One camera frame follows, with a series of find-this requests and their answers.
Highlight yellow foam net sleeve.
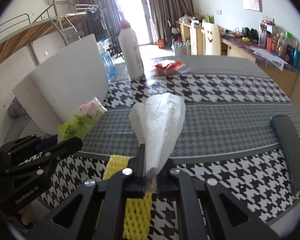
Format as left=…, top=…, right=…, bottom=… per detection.
left=102, top=155, right=152, bottom=240

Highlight white paper tissue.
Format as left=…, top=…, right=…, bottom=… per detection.
left=129, top=93, right=186, bottom=192

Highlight green tissue packet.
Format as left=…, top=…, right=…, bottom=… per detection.
left=57, top=97, right=107, bottom=143

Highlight person's left hand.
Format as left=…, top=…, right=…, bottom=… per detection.
left=18, top=203, right=36, bottom=226

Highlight blue plaid duvet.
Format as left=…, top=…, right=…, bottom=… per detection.
left=7, top=98, right=27, bottom=118

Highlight houndstooth table cloth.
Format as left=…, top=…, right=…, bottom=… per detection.
left=20, top=55, right=300, bottom=240

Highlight white styrofoam box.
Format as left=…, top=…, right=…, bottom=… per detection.
left=13, top=34, right=109, bottom=135

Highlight blue water jug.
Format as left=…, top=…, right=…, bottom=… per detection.
left=101, top=51, right=117, bottom=79

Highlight red snack packet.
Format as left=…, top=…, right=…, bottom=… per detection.
left=154, top=60, right=185, bottom=75

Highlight black smartphone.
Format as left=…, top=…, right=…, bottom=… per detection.
left=270, top=115, right=300, bottom=194

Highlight metal bunk bed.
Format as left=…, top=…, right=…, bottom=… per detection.
left=0, top=1, right=107, bottom=64

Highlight black folding chair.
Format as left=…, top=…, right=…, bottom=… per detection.
left=111, top=30, right=125, bottom=60

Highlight white spray bottle red top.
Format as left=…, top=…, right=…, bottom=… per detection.
left=118, top=11, right=144, bottom=80

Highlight wooden desk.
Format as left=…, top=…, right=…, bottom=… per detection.
left=176, top=21, right=299, bottom=95

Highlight wooden smiley chair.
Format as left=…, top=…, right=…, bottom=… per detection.
left=201, top=22, right=222, bottom=56

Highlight white papers on desk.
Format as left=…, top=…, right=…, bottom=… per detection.
left=252, top=48, right=285, bottom=71

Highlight teal bottles on desk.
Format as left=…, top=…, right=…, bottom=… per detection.
left=284, top=44, right=300, bottom=71

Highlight right brown curtain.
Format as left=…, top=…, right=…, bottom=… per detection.
left=149, top=0, right=194, bottom=39

